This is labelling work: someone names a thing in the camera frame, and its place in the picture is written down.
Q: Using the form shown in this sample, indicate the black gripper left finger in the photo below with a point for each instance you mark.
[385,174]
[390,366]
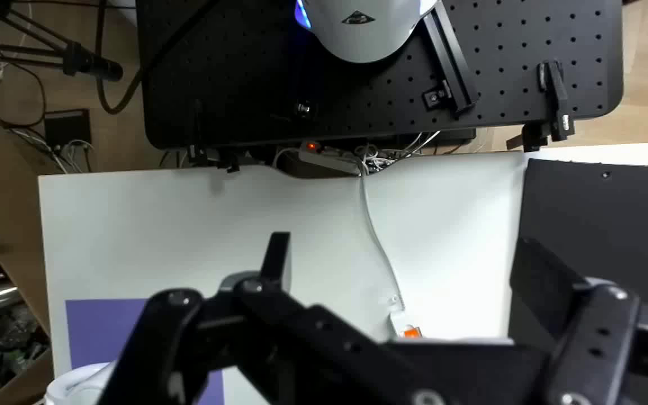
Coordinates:
[190,338]

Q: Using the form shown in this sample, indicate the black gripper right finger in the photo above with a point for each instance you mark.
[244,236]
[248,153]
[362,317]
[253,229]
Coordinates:
[601,346]

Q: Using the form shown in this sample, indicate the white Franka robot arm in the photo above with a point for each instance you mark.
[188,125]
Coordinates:
[369,30]

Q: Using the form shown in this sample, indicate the white electric kettle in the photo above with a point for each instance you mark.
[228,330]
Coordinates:
[76,383]

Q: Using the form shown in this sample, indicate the purple rectangular mat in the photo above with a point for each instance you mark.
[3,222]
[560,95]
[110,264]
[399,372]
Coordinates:
[100,330]

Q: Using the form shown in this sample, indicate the black flat panel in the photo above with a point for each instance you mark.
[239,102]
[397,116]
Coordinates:
[607,218]

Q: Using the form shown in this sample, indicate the beige floor power strip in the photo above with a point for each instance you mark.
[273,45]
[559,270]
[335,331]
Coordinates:
[327,159]

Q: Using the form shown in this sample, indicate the small black floor box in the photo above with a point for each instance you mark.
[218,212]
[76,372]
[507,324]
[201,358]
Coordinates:
[68,128]

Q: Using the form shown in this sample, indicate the black table clamp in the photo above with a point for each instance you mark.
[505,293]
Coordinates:
[557,98]

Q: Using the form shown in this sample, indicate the black perforated mounting table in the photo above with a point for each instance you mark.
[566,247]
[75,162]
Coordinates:
[225,69]

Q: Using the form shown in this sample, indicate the white power strip orange switch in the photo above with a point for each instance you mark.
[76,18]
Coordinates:
[405,324]

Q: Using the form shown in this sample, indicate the black camera tripod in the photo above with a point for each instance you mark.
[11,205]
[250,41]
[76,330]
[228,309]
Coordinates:
[76,59]

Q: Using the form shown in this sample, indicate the black rail bracket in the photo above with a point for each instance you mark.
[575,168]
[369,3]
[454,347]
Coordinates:
[450,59]

